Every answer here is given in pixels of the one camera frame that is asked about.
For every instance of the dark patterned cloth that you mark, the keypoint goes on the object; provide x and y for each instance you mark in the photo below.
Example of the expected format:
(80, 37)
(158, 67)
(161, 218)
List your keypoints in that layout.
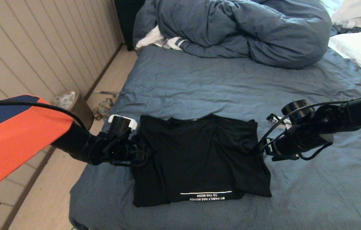
(348, 30)

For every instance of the brown trash bin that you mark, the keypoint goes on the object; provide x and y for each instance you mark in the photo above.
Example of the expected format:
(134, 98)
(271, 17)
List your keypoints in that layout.
(84, 111)

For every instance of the black bedside cabinet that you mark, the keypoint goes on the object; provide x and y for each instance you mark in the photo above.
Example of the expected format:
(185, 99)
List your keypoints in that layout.
(127, 22)

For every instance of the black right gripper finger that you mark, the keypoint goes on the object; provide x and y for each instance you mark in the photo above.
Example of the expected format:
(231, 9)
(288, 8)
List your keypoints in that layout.
(264, 145)
(262, 153)

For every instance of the white striped garment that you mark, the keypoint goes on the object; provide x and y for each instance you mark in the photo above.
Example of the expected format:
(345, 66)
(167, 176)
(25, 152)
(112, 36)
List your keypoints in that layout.
(153, 38)

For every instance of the thin metal rod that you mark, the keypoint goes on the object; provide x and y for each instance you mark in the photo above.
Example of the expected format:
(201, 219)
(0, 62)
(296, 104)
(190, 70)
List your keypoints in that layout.
(107, 93)

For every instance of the white plastic bin bag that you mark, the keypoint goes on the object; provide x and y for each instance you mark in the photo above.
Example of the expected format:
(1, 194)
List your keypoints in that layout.
(65, 99)

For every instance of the crumpled blue duvet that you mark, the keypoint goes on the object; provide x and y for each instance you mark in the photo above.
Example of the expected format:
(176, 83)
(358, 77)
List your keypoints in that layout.
(247, 28)

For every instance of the black t-shirt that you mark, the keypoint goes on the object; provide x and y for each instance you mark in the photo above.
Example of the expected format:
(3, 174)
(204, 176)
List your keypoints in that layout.
(199, 159)

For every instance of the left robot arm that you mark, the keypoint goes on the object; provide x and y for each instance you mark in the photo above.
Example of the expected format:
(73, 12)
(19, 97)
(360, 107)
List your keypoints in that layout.
(14, 143)

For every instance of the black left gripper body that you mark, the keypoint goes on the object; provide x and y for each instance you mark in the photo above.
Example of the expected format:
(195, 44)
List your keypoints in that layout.
(119, 150)

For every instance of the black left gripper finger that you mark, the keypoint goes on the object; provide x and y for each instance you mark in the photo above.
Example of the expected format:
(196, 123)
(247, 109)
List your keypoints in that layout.
(142, 146)
(142, 157)

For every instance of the blue bed sheet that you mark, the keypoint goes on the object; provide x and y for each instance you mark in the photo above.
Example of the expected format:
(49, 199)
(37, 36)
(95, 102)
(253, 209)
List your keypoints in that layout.
(311, 179)

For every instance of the small clutter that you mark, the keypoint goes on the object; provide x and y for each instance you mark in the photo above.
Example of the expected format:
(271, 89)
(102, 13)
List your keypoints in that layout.
(103, 109)

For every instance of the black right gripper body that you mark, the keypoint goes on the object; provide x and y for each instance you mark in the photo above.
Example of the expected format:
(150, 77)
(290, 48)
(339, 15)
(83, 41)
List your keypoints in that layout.
(308, 137)

